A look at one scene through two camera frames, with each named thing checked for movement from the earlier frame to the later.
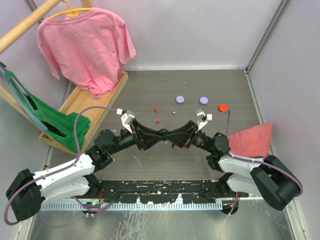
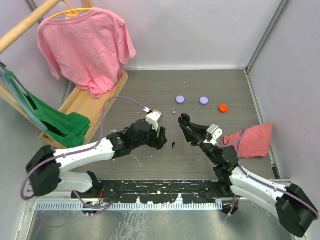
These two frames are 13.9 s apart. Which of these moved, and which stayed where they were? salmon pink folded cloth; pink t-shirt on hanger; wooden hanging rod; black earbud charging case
Moved: black earbud charging case
Stayed: wooden hanging rod; salmon pink folded cloth; pink t-shirt on hanger
